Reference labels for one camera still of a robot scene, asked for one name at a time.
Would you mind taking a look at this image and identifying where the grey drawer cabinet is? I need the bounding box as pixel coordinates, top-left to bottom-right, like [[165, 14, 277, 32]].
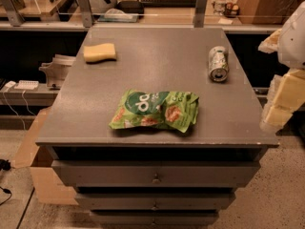
[[37, 28, 277, 228]]

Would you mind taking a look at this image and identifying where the black keyboard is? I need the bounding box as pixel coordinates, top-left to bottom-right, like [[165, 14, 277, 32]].
[[140, 0, 196, 8]]

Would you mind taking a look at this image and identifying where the white cable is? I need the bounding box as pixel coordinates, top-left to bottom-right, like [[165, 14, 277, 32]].
[[1, 80, 36, 131]]

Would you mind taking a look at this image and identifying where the cardboard box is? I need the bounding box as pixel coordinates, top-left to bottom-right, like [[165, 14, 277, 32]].
[[12, 107, 77, 205]]

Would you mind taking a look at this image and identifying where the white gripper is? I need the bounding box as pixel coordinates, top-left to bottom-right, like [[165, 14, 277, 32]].
[[258, 1, 305, 133]]

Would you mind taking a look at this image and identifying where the black pouch on shelf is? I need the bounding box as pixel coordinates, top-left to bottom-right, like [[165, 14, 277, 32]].
[[116, 0, 144, 15]]

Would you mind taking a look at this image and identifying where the yellow sponge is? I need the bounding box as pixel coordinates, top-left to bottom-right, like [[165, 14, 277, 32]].
[[84, 43, 116, 63]]

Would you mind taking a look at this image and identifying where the green rice chip bag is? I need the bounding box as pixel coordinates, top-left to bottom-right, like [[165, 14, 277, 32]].
[[109, 90, 199, 133]]

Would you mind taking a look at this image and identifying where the white power strip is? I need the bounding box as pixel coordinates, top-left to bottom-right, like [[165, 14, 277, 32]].
[[14, 80, 39, 90]]

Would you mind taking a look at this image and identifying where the grey metal bracket part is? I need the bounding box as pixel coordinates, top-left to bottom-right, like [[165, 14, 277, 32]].
[[39, 54, 75, 89]]

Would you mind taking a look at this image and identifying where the green white soda can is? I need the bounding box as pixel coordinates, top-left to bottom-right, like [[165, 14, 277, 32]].
[[208, 46, 229, 82]]

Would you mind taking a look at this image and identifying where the clear plastic bottle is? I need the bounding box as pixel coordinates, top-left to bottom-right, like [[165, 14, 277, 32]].
[[213, 0, 227, 15]]

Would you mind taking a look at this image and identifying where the black cable on floor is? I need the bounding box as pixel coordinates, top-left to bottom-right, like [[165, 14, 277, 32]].
[[0, 158, 13, 207]]

